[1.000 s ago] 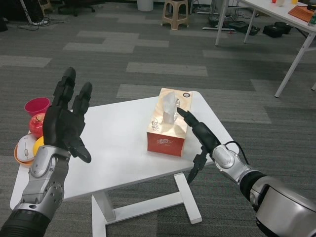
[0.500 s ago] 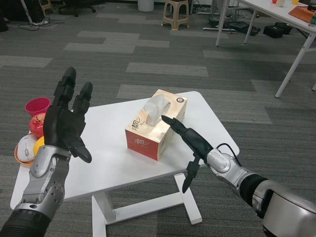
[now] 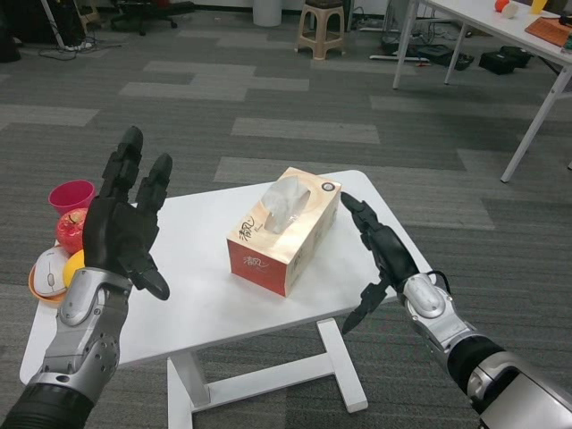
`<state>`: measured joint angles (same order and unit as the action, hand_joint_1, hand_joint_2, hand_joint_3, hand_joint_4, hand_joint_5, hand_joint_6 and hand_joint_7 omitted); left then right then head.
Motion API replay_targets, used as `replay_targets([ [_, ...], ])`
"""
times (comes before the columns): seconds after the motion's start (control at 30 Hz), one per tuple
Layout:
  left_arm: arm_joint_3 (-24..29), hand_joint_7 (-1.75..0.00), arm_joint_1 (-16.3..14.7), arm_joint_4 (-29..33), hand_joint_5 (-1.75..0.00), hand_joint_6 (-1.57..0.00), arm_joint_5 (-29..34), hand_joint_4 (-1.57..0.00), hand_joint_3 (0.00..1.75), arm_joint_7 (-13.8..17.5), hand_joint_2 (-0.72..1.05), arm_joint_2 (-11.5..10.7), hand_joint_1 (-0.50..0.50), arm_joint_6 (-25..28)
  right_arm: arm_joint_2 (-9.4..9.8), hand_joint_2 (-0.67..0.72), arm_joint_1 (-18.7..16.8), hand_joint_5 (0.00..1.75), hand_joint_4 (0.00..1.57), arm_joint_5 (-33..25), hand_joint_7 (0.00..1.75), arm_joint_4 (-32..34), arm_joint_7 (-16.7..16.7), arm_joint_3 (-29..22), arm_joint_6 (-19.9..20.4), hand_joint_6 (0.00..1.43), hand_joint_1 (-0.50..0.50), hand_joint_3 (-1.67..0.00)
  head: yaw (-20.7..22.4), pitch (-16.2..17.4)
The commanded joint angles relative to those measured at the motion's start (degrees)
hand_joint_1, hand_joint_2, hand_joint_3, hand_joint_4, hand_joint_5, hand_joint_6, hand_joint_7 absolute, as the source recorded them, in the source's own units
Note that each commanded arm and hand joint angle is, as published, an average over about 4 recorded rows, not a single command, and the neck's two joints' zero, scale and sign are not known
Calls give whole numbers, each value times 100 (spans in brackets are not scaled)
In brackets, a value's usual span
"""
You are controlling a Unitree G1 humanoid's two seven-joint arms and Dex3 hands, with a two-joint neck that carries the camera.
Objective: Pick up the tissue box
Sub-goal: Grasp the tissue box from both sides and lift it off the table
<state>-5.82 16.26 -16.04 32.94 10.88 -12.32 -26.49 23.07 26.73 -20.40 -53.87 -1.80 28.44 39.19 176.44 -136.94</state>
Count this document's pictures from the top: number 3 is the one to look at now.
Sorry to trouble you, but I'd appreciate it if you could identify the orange board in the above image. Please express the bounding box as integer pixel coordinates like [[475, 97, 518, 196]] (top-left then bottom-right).
[[524, 16, 572, 48]]

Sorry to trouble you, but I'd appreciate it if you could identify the black bag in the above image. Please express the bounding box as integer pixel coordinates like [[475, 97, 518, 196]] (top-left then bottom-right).
[[417, 44, 455, 68]]

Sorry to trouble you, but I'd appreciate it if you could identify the white table base frame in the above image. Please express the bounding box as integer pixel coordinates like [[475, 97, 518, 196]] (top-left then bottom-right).
[[166, 320, 370, 429]]

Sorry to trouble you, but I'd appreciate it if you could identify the orange plate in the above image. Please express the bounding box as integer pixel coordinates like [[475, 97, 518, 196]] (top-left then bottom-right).
[[28, 263, 68, 306]]

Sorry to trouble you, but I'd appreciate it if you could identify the flat black case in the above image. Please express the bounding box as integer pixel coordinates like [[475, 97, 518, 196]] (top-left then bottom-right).
[[478, 50, 519, 76], [498, 46, 534, 68]]

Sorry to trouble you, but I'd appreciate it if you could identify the black office chair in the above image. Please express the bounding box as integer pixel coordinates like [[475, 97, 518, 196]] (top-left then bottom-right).
[[110, 0, 196, 37]]

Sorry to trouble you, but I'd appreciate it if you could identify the pink plastic cup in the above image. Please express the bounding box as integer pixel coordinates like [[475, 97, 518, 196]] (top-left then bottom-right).
[[47, 179, 97, 219]]

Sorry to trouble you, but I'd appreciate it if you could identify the white plant pot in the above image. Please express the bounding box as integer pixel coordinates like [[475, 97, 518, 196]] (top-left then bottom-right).
[[252, 0, 282, 26]]

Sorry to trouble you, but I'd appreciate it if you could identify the white computer mouse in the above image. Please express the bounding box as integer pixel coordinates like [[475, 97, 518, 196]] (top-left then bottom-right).
[[34, 248, 71, 296]]

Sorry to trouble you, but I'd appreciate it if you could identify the beige plastic stool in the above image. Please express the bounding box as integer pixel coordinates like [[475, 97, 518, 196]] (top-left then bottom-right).
[[295, 0, 346, 61]]

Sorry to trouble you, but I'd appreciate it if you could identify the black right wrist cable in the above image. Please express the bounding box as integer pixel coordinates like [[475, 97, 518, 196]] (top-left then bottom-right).
[[424, 269, 453, 299]]

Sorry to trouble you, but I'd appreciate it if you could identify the large white desk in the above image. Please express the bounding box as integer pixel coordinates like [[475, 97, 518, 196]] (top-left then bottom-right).
[[391, 0, 572, 184]]

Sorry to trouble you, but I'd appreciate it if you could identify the black trash bin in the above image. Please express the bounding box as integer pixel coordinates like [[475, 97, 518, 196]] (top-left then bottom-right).
[[0, 29, 21, 63]]

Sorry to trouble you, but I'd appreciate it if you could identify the red and beige tissue box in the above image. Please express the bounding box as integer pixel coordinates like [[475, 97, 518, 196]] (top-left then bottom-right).
[[225, 166, 343, 298]]

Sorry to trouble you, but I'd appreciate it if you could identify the small yellowish stool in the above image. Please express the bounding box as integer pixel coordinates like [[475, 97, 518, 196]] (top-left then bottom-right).
[[73, 0, 102, 23]]

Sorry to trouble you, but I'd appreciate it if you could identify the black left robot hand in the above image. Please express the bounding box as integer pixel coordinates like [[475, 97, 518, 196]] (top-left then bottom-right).
[[82, 125, 174, 301]]

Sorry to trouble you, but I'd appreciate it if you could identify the yellow lemon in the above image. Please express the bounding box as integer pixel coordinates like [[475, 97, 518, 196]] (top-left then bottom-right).
[[61, 248, 87, 287]]

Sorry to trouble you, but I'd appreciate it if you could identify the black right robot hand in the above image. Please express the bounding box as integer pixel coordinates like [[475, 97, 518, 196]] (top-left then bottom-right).
[[340, 191, 421, 335]]

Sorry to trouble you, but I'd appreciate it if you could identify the red apple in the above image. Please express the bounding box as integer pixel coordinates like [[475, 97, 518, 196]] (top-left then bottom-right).
[[55, 207, 90, 257]]

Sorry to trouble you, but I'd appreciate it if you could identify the white standing desk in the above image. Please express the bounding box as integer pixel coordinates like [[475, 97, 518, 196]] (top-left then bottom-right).
[[369, 0, 430, 62]]

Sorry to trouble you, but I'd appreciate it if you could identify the white desk leg frame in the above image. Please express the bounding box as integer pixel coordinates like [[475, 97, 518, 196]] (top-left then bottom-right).
[[39, 0, 66, 48]]

